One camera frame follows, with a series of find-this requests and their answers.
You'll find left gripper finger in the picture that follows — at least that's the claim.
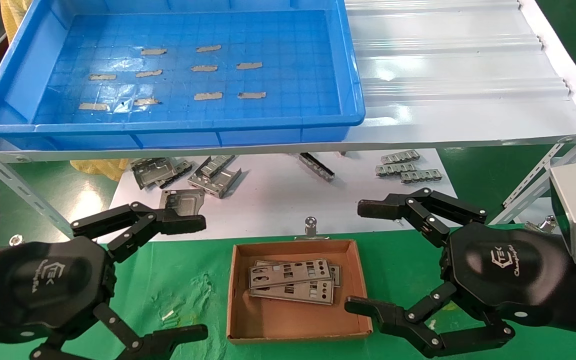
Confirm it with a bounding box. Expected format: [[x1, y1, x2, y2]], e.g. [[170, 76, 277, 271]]
[[70, 201, 207, 263]]

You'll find channel shaped metal bracket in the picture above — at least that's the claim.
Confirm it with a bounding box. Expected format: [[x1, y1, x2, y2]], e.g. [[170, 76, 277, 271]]
[[188, 155, 243, 199]]

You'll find small notched metal bracket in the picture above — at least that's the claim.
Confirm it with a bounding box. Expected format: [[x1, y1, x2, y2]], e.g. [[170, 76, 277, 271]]
[[376, 162, 418, 177], [381, 150, 421, 165], [400, 170, 443, 185]]

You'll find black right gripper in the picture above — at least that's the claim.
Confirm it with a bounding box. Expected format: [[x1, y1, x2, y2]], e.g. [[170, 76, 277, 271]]
[[344, 188, 571, 360]]

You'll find folded sheet metal bracket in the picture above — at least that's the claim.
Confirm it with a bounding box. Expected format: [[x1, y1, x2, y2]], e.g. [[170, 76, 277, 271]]
[[132, 157, 194, 191]]

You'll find long narrow metal bar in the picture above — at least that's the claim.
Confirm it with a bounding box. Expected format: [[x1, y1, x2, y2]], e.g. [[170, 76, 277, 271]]
[[295, 152, 336, 181]]

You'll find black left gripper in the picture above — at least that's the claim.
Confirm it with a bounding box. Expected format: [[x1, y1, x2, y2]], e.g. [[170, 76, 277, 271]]
[[0, 236, 210, 360]]

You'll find blue plastic tray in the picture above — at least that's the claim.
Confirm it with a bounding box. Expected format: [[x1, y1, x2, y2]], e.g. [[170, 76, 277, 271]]
[[0, 0, 367, 151]]

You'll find brown cardboard box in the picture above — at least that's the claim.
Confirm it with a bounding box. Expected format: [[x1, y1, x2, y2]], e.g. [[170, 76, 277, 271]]
[[226, 239, 374, 345]]

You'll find perforated steel shelf post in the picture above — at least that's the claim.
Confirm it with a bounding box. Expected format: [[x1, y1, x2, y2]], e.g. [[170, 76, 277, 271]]
[[0, 127, 76, 238], [488, 127, 576, 226]]

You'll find white metal shelf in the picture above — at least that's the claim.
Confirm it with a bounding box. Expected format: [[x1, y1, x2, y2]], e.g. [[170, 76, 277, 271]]
[[0, 0, 576, 163]]

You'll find flat stamped metal plate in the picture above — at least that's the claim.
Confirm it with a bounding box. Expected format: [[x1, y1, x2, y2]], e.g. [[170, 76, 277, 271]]
[[159, 189, 206, 218]]

